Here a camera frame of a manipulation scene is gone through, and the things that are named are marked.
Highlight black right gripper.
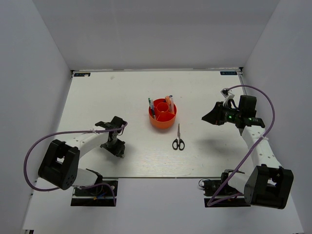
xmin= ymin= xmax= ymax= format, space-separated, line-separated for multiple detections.
xmin=202 ymin=101 xmax=242 ymax=125

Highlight orange capped white highlighter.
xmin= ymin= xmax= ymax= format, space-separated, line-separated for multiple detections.
xmin=171 ymin=103 xmax=175 ymax=114

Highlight pink yellow highlighter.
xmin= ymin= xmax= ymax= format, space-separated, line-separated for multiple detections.
xmin=165 ymin=96 xmax=171 ymax=112

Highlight blue ballpoint pen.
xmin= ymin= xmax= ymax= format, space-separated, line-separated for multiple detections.
xmin=148 ymin=98 xmax=156 ymax=119

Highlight blue capped pen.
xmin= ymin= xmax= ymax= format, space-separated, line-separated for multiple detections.
xmin=169 ymin=95 xmax=174 ymax=103

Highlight green capped pen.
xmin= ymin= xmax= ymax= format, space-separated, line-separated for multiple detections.
xmin=148 ymin=98 xmax=154 ymax=116

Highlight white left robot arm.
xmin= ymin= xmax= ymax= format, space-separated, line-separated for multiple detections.
xmin=38 ymin=116 xmax=127 ymax=195

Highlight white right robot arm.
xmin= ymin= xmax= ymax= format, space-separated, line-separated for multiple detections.
xmin=202 ymin=93 xmax=294 ymax=209

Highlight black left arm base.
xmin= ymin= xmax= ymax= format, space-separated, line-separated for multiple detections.
xmin=71 ymin=179 xmax=118 ymax=207

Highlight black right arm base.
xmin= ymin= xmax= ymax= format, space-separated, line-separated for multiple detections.
xmin=198 ymin=170 xmax=250 ymax=208

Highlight right blue corner label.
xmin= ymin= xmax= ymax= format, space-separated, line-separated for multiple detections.
xmin=220 ymin=71 xmax=237 ymax=76

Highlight blue corner label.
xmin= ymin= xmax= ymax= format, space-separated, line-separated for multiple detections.
xmin=74 ymin=73 xmax=91 ymax=77
xmin=220 ymin=71 xmax=237 ymax=76

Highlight orange round compartment container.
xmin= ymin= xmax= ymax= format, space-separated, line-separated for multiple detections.
xmin=148 ymin=98 xmax=177 ymax=129

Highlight left blue corner label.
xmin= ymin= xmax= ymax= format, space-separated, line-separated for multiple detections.
xmin=74 ymin=73 xmax=91 ymax=77

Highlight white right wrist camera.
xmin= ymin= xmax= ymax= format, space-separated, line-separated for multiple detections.
xmin=220 ymin=88 xmax=234 ymax=106

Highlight black handled scissors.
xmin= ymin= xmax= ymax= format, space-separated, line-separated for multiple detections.
xmin=172 ymin=124 xmax=185 ymax=151

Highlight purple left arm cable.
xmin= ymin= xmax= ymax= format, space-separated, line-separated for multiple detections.
xmin=23 ymin=121 xmax=129 ymax=207

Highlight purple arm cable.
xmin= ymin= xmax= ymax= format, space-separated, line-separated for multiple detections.
xmin=23 ymin=121 xmax=129 ymax=207
xmin=207 ymin=84 xmax=275 ymax=207

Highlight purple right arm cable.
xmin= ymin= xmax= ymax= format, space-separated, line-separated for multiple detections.
xmin=207 ymin=84 xmax=275 ymax=207

